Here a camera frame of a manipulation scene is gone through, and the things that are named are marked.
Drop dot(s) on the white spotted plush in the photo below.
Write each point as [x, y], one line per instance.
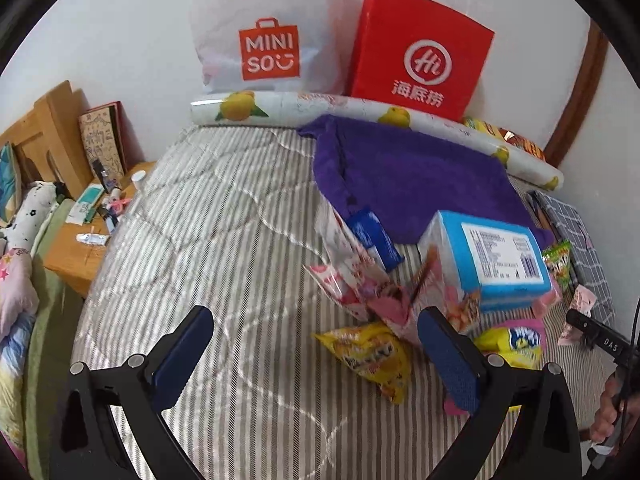
[36, 209]

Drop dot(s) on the pale pink nougat packet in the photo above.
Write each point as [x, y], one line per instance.
[583, 301]

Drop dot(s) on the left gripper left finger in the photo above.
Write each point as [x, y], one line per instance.
[86, 443]

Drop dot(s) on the grey checked pillow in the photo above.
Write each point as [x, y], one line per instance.
[586, 269]

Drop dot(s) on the white tube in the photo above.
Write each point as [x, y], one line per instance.
[92, 239]

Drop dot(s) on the pink peach snack packet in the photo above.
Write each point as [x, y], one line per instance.
[542, 305]

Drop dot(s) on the orange snack bag behind mat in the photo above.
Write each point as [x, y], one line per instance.
[507, 136]

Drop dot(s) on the purple towel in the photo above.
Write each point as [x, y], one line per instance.
[405, 177]

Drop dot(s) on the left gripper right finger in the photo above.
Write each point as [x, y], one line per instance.
[544, 443]

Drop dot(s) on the rolled lemon print mat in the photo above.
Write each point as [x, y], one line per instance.
[295, 109]

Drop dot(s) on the long pink pastry snack pack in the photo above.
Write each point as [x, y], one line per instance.
[355, 282]

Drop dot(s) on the blue snack packet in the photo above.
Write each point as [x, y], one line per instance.
[368, 229]

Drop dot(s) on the pink yellow chip bag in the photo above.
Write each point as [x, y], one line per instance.
[519, 342]

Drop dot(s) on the brown wooden door frame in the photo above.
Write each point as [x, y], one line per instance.
[578, 104]

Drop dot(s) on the green blanket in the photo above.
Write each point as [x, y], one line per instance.
[49, 351]

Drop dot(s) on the red Haidilao paper bag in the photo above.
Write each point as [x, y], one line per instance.
[418, 54]

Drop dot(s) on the yellow snack packet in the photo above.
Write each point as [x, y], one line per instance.
[375, 353]

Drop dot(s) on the striped quilt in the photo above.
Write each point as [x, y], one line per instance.
[225, 221]

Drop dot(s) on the blue tissue pack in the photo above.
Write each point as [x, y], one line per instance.
[500, 261]

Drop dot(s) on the wooden headboard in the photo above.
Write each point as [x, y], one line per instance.
[47, 142]

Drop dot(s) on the green snack packet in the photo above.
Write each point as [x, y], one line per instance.
[557, 260]

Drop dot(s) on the right hand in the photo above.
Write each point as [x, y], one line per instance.
[605, 417]

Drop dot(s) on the white Miniso plastic bag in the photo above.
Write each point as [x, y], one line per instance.
[282, 45]

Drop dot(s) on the white jar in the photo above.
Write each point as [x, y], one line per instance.
[137, 179]

